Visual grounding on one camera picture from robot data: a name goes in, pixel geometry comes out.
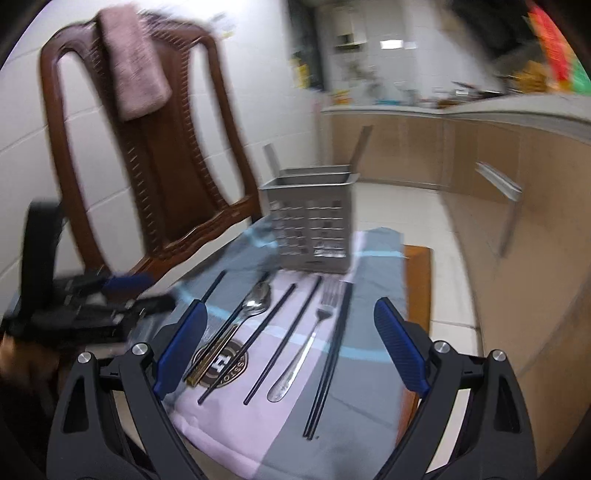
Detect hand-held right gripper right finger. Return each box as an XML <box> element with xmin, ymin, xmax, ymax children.
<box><xmin>369</xmin><ymin>298</ymin><xmax>539</xmax><ymax>480</ymax></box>

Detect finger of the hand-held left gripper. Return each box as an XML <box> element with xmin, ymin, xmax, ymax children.
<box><xmin>102</xmin><ymin>273</ymin><xmax>155</xmax><ymax>292</ymax></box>
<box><xmin>124</xmin><ymin>295</ymin><xmax>177</xmax><ymax>320</ymax></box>

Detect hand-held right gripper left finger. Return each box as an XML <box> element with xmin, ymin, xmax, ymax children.
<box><xmin>46</xmin><ymin>299</ymin><xmax>208</xmax><ymax>480</ymax></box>

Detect silver metal spoon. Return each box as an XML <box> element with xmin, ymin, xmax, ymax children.
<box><xmin>185</xmin><ymin>281</ymin><xmax>274</xmax><ymax>387</ymax></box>

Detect silver metal fork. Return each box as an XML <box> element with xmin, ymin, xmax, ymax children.
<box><xmin>267</xmin><ymin>277</ymin><xmax>345</xmax><ymax>402</ymax></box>

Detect perforated grey utensil holder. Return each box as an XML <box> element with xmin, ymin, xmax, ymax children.
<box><xmin>259</xmin><ymin>126</ymin><xmax>374</xmax><ymax>274</ymax></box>

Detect person's left hand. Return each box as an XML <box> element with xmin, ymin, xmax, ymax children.
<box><xmin>0</xmin><ymin>330</ymin><xmax>63</xmax><ymax>402</ymax></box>

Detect pink and grey printed cloth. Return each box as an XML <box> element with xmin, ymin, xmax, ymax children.
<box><xmin>159</xmin><ymin>217</ymin><xmax>409</xmax><ymax>480</ymax></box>

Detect carved brown wooden chair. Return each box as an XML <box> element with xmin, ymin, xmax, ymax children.
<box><xmin>39</xmin><ymin>11</ymin><xmax>278</xmax><ymax>287</ymax></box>

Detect pink fluffy towel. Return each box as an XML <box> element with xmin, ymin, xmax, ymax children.
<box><xmin>95</xmin><ymin>7</ymin><xmax>172</xmax><ymax>122</ymax></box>

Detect beige kitchen base cabinets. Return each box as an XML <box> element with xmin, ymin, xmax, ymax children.
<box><xmin>321</xmin><ymin>108</ymin><xmax>591</xmax><ymax>462</ymax></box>

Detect grey kitchen countertop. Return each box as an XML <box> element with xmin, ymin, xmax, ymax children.
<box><xmin>321</xmin><ymin>90</ymin><xmax>591</xmax><ymax>134</ymax></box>

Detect yellow bottle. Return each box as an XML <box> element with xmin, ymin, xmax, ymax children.
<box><xmin>292</xmin><ymin>55</ymin><xmax>310</xmax><ymax>89</ymax></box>

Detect orange rack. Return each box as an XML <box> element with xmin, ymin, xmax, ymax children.
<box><xmin>512</xmin><ymin>62</ymin><xmax>555</xmax><ymax>93</ymax></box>

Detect dark window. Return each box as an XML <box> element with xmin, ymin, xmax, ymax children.
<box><xmin>287</xmin><ymin>0</ymin><xmax>325</xmax><ymax>89</ymax></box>

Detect red and green packaging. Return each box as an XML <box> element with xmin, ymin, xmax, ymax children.
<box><xmin>526</xmin><ymin>4</ymin><xmax>589</xmax><ymax>95</ymax></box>

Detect white wall water heater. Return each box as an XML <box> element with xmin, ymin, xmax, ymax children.
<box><xmin>335</xmin><ymin>9</ymin><xmax>366</xmax><ymax>47</ymax></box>

